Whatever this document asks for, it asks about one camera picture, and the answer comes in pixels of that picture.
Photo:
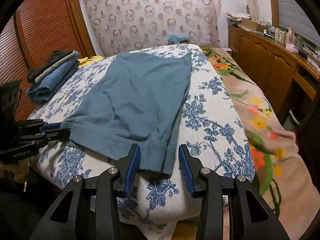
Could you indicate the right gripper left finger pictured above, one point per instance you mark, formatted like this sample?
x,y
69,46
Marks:
x,y
88,208

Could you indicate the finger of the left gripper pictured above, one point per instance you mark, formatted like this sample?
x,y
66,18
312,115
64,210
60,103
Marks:
x,y
51,126
57,134

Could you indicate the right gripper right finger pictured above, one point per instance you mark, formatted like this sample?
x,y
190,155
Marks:
x,y
250,217

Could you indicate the teal blue pants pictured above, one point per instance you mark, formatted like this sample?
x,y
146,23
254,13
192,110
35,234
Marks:
x,y
138,101

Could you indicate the folded blue denim jeans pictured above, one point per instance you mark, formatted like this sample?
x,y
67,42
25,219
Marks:
x,y
44,91

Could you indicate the colourful floral blanket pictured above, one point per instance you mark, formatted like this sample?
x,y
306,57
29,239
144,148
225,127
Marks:
x,y
280,173

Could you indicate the yellow plush toy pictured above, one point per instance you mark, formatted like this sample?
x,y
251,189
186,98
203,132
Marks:
x,y
89,60

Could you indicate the folded black garment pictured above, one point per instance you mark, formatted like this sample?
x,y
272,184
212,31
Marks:
x,y
54,58

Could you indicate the folded grey garment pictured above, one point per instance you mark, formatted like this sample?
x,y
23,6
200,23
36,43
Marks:
x,y
54,66

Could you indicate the blue floral white bedspread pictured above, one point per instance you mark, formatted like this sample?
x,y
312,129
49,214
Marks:
x,y
210,127

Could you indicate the brown louvred wooden wardrobe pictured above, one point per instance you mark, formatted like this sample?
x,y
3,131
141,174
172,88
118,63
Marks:
x,y
34,31

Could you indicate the circle patterned sheer curtain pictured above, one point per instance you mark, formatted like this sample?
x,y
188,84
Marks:
x,y
122,25

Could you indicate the brown wooden sideboard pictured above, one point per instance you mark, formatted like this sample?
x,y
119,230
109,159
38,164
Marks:
x,y
288,81

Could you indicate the blue item by curtain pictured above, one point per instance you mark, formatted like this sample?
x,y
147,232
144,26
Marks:
x,y
174,39

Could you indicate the pink bottle on sideboard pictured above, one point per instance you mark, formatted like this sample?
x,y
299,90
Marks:
x,y
290,37

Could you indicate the white bottle on sideboard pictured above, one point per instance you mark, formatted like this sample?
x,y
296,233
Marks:
x,y
277,34

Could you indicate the cardboard box on sideboard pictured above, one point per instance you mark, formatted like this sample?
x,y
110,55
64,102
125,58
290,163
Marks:
x,y
254,25

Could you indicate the folded patterned cloth on sideboard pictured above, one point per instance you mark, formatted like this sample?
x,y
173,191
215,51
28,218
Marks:
x,y
237,17

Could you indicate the grey window roller shutter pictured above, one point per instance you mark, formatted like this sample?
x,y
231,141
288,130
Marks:
x,y
292,15

